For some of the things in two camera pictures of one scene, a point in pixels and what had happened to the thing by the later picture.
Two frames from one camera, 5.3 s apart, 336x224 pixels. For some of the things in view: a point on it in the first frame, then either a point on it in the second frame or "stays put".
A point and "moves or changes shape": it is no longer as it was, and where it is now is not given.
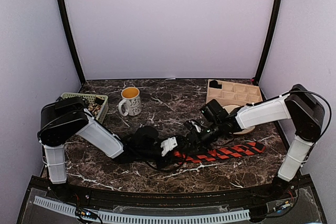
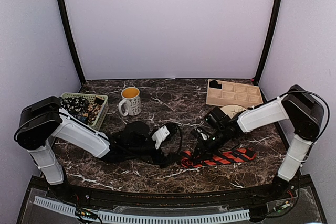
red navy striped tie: (237, 150) moves or changes shape
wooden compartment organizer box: (230, 93) stays put
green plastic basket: (89, 98) stays put
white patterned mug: (131, 95) stays put
